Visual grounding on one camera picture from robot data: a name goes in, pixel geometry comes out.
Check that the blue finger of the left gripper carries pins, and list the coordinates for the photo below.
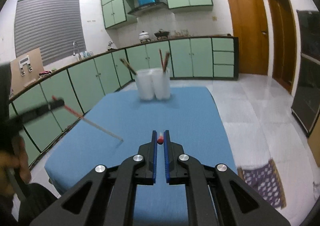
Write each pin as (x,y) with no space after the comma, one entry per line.
(56,103)

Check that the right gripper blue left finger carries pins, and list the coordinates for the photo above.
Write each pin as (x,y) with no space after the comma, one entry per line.
(154,155)

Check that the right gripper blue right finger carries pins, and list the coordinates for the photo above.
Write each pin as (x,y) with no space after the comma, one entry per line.
(167,155)

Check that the red-handled wooden chopstick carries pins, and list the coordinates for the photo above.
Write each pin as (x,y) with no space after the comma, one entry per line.
(160,139)
(82,117)

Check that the brown wooden chopstick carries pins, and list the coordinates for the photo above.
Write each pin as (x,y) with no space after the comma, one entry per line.
(161,58)

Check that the chrome kitchen faucet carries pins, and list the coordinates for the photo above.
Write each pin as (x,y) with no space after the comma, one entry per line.
(76,52)

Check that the green lower kitchen cabinets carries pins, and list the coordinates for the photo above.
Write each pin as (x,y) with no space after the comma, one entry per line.
(83,84)

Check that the person's left hand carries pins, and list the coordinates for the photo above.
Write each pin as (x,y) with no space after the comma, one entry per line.
(18,160)

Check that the blue table cloth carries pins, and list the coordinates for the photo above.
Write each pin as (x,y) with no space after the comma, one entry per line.
(190,116)

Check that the cardboard box on counter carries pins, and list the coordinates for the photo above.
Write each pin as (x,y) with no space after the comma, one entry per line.
(25,70)

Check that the white double utensil holder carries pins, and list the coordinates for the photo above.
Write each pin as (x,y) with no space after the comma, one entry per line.
(153,83)

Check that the grey window blind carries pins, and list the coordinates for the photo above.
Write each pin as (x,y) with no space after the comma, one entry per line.
(51,25)

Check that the white cooking pot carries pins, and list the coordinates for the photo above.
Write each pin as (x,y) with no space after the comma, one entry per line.
(144,37)

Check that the black wok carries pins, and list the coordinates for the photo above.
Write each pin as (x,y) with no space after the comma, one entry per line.
(162,35)

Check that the purple patterned floor mat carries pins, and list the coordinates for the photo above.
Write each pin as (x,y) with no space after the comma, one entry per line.
(266,181)

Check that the black range hood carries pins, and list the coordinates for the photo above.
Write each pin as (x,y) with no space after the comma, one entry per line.
(141,10)

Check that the black glass cabinet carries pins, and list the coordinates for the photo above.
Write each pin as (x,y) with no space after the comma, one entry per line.
(305,106)

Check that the brown wooden door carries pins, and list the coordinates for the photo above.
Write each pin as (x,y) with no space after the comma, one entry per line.
(250,26)

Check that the cardboard box on floor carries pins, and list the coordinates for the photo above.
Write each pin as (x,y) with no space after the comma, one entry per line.
(314,142)

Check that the open wooden doorway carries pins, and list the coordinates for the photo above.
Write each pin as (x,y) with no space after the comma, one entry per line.
(284,42)

